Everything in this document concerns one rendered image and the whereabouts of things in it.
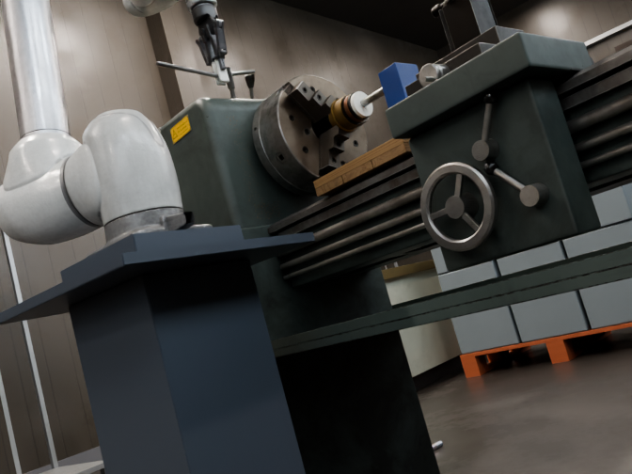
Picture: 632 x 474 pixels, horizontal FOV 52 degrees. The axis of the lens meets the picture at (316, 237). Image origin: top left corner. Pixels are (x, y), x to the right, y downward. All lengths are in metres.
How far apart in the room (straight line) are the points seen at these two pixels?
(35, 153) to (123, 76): 4.96
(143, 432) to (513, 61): 0.86
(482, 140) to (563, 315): 2.74
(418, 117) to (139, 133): 0.52
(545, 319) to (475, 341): 0.46
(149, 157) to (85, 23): 5.17
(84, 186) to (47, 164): 0.11
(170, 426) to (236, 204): 0.77
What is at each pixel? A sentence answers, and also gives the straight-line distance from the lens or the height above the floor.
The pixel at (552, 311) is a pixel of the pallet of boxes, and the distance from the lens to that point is 3.82.
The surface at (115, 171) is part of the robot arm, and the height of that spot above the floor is 0.94.
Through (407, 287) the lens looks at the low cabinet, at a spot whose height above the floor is 0.63.
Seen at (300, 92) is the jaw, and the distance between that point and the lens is 1.74.
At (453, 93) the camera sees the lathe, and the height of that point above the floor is 0.89.
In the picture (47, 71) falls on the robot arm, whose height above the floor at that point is 1.23.
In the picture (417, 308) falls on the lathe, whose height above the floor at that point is 0.55.
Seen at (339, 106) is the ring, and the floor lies 1.09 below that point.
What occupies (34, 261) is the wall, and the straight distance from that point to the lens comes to 5.21.
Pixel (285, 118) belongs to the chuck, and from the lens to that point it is 1.72.
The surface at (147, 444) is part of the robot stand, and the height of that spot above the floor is 0.46.
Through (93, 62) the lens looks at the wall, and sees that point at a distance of 6.22.
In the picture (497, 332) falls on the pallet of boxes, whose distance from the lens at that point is 3.98.
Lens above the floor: 0.58
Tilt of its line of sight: 7 degrees up
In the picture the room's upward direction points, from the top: 16 degrees counter-clockwise
